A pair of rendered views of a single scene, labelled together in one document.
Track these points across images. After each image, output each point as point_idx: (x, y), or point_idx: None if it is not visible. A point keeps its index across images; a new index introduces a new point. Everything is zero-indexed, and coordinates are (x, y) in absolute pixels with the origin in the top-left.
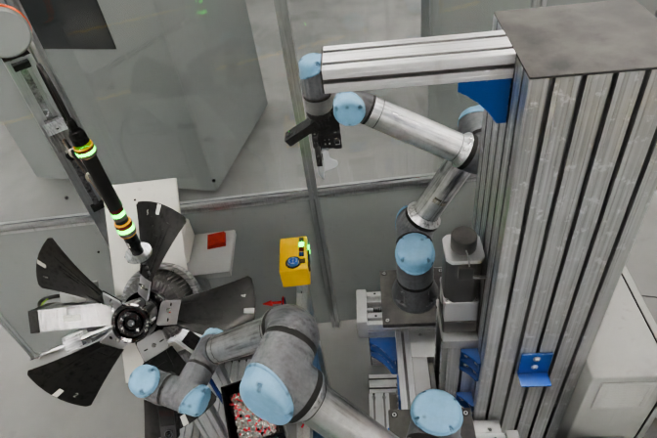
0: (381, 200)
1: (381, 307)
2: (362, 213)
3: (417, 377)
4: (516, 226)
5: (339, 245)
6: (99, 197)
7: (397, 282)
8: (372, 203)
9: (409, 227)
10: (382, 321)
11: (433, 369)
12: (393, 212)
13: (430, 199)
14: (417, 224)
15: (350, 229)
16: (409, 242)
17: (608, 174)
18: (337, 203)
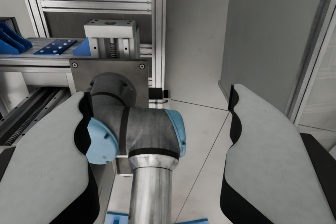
0: (292, 57)
1: (93, 60)
2: (289, 28)
3: (45, 76)
4: None
5: None
6: None
7: (98, 92)
8: (293, 46)
9: (134, 143)
10: (74, 59)
11: (63, 87)
12: (278, 62)
13: (133, 208)
14: (129, 158)
15: (281, 6)
16: (97, 143)
17: None
18: None
